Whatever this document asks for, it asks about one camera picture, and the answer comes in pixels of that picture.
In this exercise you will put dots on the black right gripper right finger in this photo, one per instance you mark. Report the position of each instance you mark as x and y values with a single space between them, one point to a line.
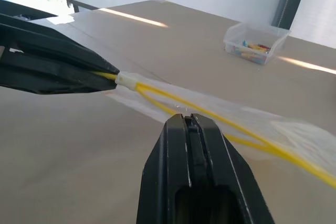
231 182

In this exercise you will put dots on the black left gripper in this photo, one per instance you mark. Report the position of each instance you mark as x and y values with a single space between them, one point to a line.
21 8

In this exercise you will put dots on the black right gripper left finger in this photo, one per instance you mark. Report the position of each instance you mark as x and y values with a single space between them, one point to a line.
168 171

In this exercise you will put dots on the clear zip bag yellow zipper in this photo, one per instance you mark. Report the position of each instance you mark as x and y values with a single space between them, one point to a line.
286 129

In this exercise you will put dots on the colourful small items pile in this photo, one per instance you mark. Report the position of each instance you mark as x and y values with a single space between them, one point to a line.
252 51

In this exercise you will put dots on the clear plastic storage box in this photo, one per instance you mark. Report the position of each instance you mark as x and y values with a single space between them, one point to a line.
253 39

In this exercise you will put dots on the black metal rail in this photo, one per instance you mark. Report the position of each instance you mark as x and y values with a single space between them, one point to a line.
81 5

